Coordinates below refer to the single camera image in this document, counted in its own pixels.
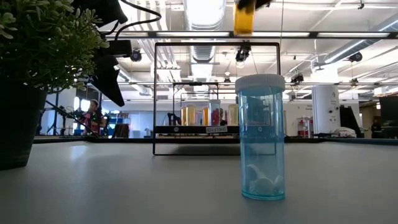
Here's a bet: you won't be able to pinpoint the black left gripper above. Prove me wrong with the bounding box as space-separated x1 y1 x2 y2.
91 39 126 108

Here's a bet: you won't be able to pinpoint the large white cap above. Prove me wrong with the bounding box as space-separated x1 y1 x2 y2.
233 2 256 37

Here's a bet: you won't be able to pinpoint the blue pill bottle red pills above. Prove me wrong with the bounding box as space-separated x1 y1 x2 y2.
209 99 222 126

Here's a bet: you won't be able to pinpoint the small white cap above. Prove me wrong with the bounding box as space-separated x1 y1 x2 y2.
234 73 286 202

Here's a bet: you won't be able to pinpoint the person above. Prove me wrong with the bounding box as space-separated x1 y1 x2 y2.
81 98 106 137
370 118 384 138

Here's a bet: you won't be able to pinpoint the potted green plant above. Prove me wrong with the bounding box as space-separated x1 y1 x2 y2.
0 0 110 171

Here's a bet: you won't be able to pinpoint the white building column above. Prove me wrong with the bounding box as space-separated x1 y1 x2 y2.
312 85 340 135

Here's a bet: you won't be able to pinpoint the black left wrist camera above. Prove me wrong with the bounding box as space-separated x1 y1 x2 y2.
105 39 134 58

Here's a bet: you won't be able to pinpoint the black overhead camera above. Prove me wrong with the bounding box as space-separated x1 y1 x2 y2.
234 39 252 63

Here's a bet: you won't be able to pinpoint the silver ventilation duct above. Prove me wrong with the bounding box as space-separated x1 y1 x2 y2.
182 0 227 63

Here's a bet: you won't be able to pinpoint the black aluminium table frame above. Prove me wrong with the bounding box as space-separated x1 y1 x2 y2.
32 30 398 146

